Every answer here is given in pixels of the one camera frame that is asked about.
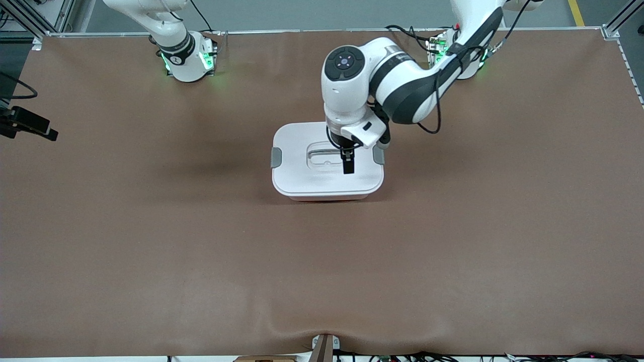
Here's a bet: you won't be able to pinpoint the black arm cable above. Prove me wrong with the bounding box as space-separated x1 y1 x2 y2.
0 72 39 100
417 0 535 134

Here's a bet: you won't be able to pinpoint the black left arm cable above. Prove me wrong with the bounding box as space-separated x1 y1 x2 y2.
417 0 535 134

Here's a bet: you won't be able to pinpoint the metal clamp bracket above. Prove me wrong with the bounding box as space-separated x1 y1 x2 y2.
311 334 341 362

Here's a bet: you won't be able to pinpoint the brown table mat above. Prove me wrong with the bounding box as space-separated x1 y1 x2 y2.
0 29 644 358

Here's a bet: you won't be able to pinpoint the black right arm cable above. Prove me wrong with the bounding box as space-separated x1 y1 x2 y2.
0 72 39 100

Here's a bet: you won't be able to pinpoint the black base power cable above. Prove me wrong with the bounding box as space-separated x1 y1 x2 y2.
385 24 434 53
189 0 214 33

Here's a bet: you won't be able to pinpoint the pink plastic storage box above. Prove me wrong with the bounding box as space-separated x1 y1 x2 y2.
289 194 370 202

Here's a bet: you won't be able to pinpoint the white box lid grey clips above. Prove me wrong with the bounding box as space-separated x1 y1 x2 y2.
271 121 385 197

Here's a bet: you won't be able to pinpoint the aluminium frame profile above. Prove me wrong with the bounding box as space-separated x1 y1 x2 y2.
601 0 644 41
0 0 76 51

